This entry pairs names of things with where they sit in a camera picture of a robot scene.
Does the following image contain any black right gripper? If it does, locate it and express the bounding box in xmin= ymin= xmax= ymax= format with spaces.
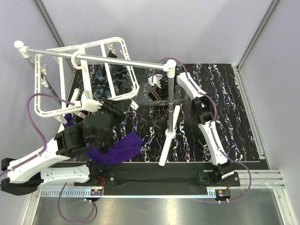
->
xmin=155 ymin=79 xmax=176 ymax=98

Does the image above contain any black striped sock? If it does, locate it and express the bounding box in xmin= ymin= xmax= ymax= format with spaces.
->
xmin=148 ymin=90 xmax=168 ymax=101

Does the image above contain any dark patterned sock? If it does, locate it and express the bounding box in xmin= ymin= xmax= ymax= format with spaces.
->
xmin=91 ymin=46 xmax=135 ymax=101

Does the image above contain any purple fleece sock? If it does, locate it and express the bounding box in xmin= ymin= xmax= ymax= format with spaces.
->
xmin=55 ymin=111 xmax=142 ymax=165

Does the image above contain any white clip drying hanger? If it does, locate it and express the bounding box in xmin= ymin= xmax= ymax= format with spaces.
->
xmin=34 ymin=36 xmax=141 ymax=124

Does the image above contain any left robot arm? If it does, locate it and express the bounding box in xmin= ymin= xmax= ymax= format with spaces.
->
xmin=0 ymin=98 xmax=135 ymax=195

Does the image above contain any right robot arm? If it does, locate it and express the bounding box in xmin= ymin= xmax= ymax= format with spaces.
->
xmin=158 ymin=72 xmax=234 ymax=186

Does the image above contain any clear plastic bin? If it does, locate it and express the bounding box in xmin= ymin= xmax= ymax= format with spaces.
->
xmin=138 ymin=67 xmax=189 ymax=106

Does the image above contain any metal hanging rack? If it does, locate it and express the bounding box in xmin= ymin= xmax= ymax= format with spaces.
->
xmin=13 ymin=40 xmax=181 ymax=167

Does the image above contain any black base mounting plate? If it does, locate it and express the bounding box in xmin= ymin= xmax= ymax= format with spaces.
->
xmin=75 ymin=161 xmax=241 ymax=196

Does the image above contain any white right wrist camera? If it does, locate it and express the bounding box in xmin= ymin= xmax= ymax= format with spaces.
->
xmin=148 ymin=75 xmax=163 ymax=88

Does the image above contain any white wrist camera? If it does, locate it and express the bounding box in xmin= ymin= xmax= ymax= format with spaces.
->
xmin=71 ymin=89 xmax=102 ymax=113
xmin=148 ymin=75 xmax=163 ymax=88

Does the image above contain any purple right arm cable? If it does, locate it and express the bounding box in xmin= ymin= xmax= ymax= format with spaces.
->
xmin=151 ymin=56 xmax=253 ymax=204

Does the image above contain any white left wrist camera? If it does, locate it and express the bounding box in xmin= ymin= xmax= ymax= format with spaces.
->
xmin=71 ymin=89 xmax=102 ymax=113

